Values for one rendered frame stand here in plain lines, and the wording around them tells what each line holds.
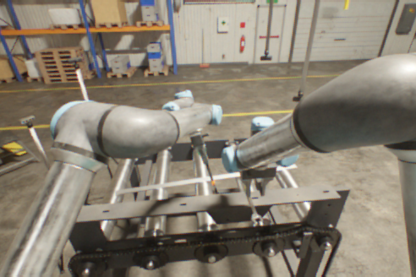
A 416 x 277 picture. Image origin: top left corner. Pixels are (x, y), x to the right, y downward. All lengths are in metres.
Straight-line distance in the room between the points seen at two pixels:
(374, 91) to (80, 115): 0.49
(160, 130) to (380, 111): 0.36
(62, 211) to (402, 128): 0.55
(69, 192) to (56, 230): 0.07
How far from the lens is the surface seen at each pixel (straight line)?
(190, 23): 9.77
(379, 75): 0.33
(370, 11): 12.32
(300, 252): 1.36
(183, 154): 2.00
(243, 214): 1.16
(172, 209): 1.02
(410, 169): 0.44
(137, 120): 0.47
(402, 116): 0.33
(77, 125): 0.52
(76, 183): 0.52
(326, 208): 1.30
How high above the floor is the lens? 1.90
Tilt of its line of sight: 29 degrees down
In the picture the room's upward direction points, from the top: 1 degrees counter-clockwise
